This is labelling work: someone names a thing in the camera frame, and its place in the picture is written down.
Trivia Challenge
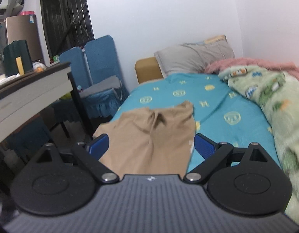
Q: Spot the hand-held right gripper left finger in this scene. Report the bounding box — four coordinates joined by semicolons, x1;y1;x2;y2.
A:
31;133;119;183

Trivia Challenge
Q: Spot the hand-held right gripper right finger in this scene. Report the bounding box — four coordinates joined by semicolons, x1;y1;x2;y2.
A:
183;133;275;183

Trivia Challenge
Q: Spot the tan printed t-shirt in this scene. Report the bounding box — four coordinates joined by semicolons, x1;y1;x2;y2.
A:
92;100;196;176

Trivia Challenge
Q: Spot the teal smiley bed sheet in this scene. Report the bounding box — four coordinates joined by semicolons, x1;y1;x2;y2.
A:
110;72;289;175

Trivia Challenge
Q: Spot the grey cloth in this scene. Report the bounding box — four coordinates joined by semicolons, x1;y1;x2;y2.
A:
79;75;121;98

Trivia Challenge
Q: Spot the dark blue covered chair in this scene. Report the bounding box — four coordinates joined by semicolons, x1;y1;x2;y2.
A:
5;120;54;165

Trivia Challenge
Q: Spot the white table with dark top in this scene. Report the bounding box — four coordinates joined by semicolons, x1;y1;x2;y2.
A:
0;62;92;149

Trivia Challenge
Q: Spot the green cartoon printed blanket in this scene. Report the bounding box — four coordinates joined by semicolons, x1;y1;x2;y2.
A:
218;64;299;222

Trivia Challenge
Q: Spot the tall blue covered chair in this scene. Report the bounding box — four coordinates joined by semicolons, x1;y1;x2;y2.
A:
85;35;130;124

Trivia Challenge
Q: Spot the mustard headboard cushion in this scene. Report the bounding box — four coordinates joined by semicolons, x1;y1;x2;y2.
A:
135;57;165;85

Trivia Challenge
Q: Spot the grey pillow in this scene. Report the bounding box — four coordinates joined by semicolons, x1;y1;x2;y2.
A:
154;40;235;77

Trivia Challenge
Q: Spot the pink fluffy blanket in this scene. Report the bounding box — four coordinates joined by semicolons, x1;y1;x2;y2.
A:
205;57;299;88

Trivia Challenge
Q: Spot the yellow pillow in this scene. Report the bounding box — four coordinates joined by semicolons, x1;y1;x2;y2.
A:
205;35;228;44

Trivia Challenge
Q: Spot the yellow card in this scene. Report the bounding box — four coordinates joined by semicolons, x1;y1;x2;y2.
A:
15;57;25;75

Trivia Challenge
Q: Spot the dark green box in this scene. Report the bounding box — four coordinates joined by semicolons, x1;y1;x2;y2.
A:
3;40;34;77

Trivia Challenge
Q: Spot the bronze fridge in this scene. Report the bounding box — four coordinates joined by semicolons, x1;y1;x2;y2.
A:
5;14;45;64

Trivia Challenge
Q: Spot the dark grilled door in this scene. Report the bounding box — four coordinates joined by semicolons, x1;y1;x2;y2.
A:
35;0;95;58

